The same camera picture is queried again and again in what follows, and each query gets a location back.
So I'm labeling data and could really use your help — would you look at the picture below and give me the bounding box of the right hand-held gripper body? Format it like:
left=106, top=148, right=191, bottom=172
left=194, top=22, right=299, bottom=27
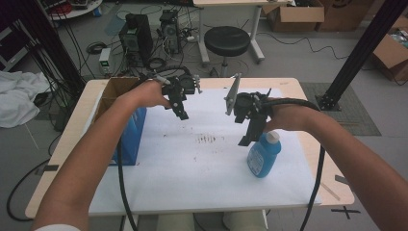
left=223, top=72, right=274, bottom=118

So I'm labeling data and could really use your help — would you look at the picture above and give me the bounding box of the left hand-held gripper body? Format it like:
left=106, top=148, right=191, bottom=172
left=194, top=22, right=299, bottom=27
left=153, top=74, right=203, bottom=104

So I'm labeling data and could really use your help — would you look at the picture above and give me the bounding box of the blue bottle with white cap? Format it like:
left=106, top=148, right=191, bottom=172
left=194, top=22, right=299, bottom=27
left=246, top=130, right=283, bottom=179

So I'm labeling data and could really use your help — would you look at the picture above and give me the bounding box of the blue cardboard box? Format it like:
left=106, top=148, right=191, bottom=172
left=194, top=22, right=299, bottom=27
left=92, top=76, right=148, bottom=167

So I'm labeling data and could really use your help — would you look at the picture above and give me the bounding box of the person's right hand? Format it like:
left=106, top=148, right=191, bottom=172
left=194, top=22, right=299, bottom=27
left=264, top=101, right=311, bottom=133

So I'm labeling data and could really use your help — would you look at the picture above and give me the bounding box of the person's left hand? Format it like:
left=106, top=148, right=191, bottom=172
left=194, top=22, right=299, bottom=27
left=129, top=79, right=171, bottom=110

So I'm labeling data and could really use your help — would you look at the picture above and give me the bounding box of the grey computer tower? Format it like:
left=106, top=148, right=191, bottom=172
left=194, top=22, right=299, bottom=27
left=159, top=9, right=181, bottom=55

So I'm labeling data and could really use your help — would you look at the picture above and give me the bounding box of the white table mat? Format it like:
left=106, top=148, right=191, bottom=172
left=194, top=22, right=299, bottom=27
left=88, top=88, right=322, bottom=216

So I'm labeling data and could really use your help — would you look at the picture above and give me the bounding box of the black computer tower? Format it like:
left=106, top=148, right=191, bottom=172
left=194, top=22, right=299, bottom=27
left=118, top=13, right=154, bottom=67

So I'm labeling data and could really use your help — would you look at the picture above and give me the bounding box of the black round stool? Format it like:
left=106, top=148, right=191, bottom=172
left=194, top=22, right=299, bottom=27
left=203, top=25, right=252, bottom=78

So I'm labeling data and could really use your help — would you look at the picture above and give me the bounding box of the white desk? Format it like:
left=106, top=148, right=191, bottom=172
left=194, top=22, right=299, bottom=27
left=191, top=0, right=294, bottom=65

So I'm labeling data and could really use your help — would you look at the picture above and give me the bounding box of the white power supply unit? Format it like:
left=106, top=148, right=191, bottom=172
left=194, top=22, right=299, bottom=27
left=98, top=47, right=113, bottom=77

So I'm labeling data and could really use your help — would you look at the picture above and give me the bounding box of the person's right leg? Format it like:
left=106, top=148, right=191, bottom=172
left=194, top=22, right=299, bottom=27
left=222, top=210, right=268, bottom=231

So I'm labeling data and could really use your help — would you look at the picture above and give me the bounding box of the person's leg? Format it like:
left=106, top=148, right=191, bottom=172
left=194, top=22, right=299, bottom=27
left=222, top=210, right=268, bottom=231
left=156, top=213, right=195, bottom=231

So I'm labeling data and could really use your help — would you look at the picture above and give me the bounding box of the dark grey floor mat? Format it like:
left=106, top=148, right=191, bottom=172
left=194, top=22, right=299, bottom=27
left=299, top=81, right=383, bottom=138

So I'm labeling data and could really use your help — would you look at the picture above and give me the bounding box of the grey tape strip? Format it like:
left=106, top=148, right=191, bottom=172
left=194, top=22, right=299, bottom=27
left=334, top=174, right=351, bottom=186

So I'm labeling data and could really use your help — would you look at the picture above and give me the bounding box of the open brown cardboard box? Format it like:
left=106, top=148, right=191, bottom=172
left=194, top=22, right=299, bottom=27
left=262, top=0, right=325, bottom=33

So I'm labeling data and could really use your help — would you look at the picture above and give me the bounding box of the light wooden table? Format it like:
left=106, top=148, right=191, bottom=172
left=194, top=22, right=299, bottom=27
left=24, top=76, right=356, bottom=219

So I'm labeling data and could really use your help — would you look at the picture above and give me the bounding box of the person's left leg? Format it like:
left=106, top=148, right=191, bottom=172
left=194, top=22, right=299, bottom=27
left=156, top=213, right=195, bottom=231

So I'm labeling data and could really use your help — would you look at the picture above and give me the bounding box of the round white table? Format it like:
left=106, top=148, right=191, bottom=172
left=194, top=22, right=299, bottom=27
left=47, top=0, right=104, bottom=21

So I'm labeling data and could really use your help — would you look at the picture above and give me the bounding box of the black metal stand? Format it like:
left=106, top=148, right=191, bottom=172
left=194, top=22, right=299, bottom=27
left=316, top=0, right=408, bottom=112

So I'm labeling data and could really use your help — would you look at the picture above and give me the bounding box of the large closed cardboard box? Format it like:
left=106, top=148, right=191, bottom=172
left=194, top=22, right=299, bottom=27
left=316, top=0, right=375, bottom=33

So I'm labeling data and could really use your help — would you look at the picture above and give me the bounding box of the brown cardboard box with contents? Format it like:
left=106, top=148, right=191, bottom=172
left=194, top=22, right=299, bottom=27
left=371, top=15, right=408, bottom=82

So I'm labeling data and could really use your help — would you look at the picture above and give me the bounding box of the white cloth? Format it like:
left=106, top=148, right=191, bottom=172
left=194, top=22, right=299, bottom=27
left=0, top=70, right=51, bottom=129

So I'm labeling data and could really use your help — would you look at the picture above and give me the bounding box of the white sleeve cuff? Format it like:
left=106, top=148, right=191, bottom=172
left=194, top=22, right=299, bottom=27
left=34, top=223, right=81, bottom=231

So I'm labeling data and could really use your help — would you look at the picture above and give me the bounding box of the thin black floor cable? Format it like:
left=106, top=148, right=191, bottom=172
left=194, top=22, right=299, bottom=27
left=255, top=31, right=349, bottom=61

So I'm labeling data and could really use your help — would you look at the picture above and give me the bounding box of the coiled black cable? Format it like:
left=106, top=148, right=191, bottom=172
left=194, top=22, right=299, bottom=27
left=86, top=40, right=108, bottom=55

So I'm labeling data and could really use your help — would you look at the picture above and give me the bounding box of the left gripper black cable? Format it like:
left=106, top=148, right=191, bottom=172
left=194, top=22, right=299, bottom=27
left=116, top=65, right=192, bottom=231

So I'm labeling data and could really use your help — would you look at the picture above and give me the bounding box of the black frame with cables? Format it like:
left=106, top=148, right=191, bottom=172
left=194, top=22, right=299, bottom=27
left=9, top=0, right=87, bottom=97

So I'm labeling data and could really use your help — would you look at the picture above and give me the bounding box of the black floor cable loop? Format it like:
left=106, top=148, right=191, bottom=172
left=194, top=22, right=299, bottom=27
left=6, top=158, right=52, bottom=222

